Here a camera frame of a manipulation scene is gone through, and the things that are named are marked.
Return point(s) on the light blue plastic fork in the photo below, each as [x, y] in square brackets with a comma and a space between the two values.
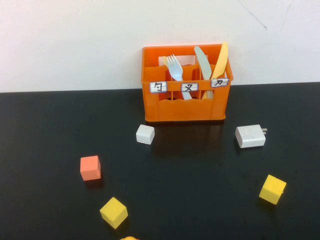
[176, 72]

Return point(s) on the orange plastic cutlery holder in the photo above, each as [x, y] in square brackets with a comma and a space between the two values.
[185, 110]

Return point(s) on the white foam cube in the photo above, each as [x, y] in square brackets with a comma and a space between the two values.
[144, 133]

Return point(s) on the white label spoon character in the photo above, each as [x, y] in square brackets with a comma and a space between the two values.
[158, 86]

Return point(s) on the white label fork character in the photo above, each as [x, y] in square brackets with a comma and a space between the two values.
[189, 87]

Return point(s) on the cream plastic fork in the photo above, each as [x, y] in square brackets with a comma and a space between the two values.
[165, 61]

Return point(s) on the pale grey plastic knife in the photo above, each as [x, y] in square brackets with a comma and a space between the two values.
[203, 65]

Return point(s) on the white label knife character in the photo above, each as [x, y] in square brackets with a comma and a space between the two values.
[219, 82]

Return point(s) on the orange-red foam cube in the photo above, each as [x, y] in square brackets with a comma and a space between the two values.
[90, 166]

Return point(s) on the yellow plastic knife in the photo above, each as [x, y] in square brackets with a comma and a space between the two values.
[221, 62]

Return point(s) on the white power adapter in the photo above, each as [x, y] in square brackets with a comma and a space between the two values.
[250, 136]

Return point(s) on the orange-yellow round object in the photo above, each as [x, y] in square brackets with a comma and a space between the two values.
[129, 238]

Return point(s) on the yellow foam cube with notch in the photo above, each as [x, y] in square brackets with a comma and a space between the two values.
[272, 190]

